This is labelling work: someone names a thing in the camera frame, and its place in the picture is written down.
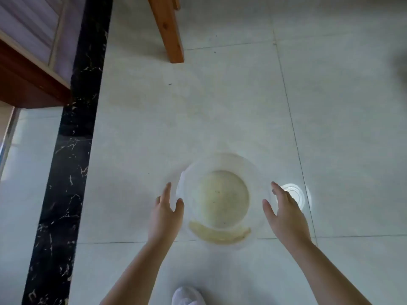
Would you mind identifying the person's right forearm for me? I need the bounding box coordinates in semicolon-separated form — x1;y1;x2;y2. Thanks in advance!
287;239;373;305

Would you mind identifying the person's right hand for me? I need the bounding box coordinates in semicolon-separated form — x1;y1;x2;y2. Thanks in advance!
262;182;314;248

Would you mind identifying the person's left forearm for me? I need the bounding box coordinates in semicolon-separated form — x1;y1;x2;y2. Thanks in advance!
100;239;178;305

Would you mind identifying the person's white shoe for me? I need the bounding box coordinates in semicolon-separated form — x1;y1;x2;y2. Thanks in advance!
171;286;204;305

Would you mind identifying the person's left hand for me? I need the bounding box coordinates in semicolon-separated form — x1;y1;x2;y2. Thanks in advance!
147;182;185;247

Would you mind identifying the translucent plastic bucket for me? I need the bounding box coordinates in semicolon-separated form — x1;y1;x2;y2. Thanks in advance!
176;152;271;250

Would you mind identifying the wood and purple cabinet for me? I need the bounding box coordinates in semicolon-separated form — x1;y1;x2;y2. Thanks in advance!
0;0;73;109

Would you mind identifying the brown floral table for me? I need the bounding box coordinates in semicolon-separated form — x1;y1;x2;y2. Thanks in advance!
147;0;185;64

